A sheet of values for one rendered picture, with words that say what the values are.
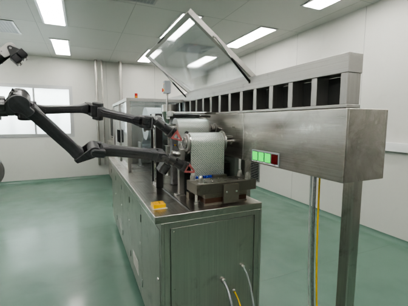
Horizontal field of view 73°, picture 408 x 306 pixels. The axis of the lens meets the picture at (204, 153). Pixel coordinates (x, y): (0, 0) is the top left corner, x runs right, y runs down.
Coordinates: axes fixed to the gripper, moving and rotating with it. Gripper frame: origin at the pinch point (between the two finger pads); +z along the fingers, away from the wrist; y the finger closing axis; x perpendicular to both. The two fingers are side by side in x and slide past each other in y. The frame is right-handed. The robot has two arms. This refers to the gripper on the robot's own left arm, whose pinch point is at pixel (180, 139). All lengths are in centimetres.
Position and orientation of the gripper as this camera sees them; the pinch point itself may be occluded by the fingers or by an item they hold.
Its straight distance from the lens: 176.1
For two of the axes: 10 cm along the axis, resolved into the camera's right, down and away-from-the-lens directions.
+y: 3.9, 1.2, -9.1
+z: 7.3, 5.7, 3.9
